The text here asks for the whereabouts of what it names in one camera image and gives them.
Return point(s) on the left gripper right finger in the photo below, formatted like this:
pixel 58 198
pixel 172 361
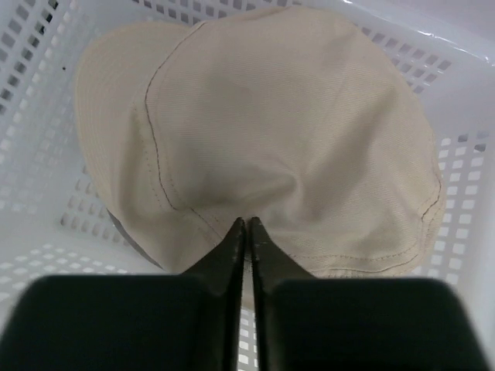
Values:
pixel 306 323

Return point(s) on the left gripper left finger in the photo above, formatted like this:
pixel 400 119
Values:
pixel 188 321

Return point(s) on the beige bucket hat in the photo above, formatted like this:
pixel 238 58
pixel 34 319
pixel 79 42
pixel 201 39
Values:
pixel 288 114

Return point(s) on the white plastic basket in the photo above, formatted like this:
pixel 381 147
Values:
pixel 52 221

